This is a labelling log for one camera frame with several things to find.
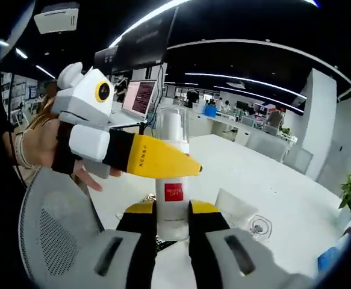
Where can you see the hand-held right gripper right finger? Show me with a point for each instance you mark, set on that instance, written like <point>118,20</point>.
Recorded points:
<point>253,265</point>

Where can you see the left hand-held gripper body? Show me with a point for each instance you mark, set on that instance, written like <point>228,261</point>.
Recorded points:
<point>82,99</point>

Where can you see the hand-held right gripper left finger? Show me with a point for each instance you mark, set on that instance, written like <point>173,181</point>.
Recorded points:
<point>112,256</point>

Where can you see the gold skincare sachet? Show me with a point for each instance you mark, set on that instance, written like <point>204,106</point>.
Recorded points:
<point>148,198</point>

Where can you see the white skincare tube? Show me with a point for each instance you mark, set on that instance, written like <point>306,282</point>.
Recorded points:
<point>235,204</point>

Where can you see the white skincare bottle red band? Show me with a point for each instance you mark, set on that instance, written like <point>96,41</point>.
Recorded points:
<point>172,216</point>

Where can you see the person's left hand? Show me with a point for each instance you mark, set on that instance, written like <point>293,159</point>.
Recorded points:
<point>42,144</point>

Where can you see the laptop with pink screen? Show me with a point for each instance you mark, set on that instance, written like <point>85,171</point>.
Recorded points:
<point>139,99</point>

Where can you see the grey mesh office chair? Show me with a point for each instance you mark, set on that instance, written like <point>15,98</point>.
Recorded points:
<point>54,228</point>

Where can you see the blue bin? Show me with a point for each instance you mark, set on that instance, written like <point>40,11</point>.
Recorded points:
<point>210,110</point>

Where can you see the blue packet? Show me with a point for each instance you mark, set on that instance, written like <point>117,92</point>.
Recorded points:
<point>328,259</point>

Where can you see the white wristband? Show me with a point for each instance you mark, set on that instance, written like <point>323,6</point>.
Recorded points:
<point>23,147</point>

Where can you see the hanging dark screen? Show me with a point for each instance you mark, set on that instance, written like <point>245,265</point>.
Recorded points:
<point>142,42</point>

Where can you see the white ceiling unit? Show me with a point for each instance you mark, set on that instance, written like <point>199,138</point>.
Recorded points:
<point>56,18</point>

